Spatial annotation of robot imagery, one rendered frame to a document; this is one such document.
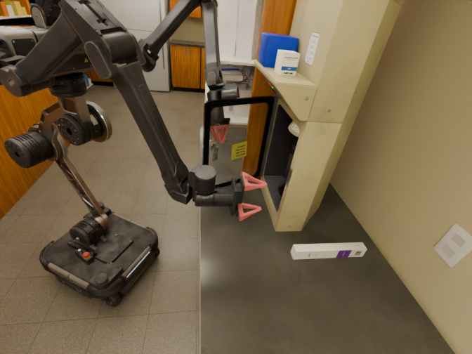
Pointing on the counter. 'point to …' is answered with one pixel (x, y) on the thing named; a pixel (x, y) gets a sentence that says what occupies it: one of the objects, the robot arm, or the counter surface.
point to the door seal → (234, 104)
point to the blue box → (266, 57)
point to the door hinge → (269, 134)
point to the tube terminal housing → (329, 94)
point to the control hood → (291, 90)
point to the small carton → (286, 62)
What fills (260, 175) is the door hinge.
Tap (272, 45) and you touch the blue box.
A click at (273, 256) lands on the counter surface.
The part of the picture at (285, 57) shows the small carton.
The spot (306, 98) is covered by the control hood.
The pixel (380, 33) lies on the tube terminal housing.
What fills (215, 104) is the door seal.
